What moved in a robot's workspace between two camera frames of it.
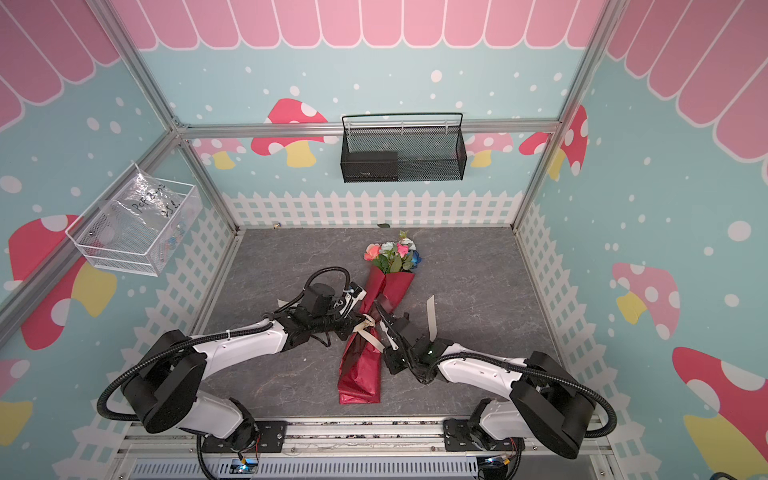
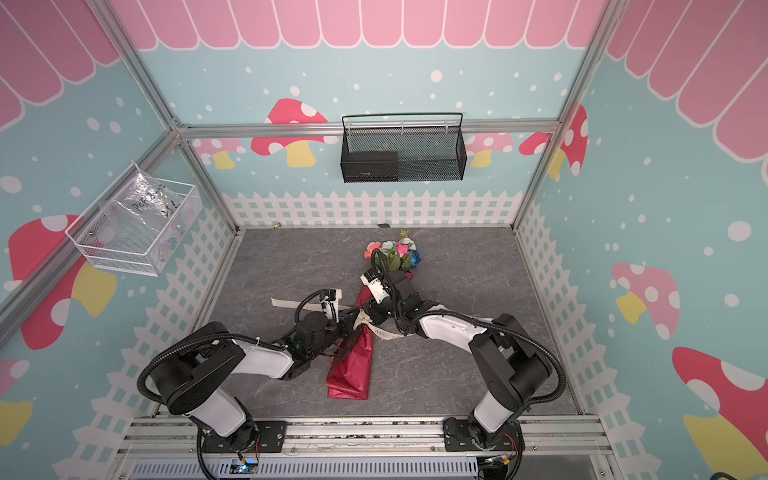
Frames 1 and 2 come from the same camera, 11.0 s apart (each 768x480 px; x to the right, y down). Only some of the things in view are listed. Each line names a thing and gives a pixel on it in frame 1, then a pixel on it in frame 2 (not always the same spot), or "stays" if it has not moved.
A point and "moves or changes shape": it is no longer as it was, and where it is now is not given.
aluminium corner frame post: [142, 68] stays
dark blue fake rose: [416, 259] stays
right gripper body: [395, 333] to [395, 285]
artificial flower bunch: [389, 260] stays
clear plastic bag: [144, 202] stays
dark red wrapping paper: [360, 374] moves or changes shape
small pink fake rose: [402, 249] stays
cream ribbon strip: [368, 322] moves or changes shape
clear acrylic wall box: [137, 227] stays
